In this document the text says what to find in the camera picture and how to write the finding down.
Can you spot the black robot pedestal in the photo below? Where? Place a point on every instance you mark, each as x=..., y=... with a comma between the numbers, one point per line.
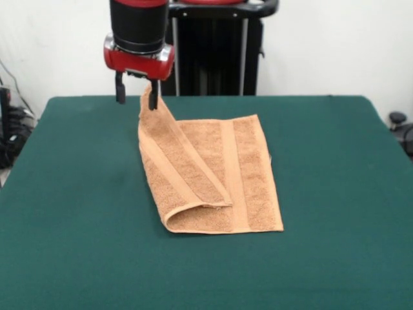
x=209, y=58

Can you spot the tan terry towel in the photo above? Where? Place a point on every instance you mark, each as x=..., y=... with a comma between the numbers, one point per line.
x=209, y=155

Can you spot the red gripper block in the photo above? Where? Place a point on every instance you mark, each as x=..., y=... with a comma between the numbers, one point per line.
x=138, y=63

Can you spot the black box with red light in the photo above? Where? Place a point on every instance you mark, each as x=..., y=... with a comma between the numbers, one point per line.
x=4, y=109

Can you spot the dark green table cloth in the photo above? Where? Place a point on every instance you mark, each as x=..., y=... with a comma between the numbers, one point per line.
x=96, y=193

